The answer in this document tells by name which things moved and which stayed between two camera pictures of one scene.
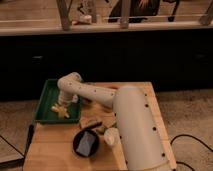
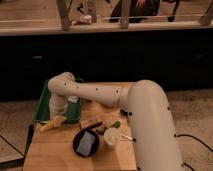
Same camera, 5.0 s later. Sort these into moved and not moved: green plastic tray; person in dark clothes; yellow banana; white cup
Moved: yellow banana
Not moved: green plastic tray; person in dark clothes; white cup
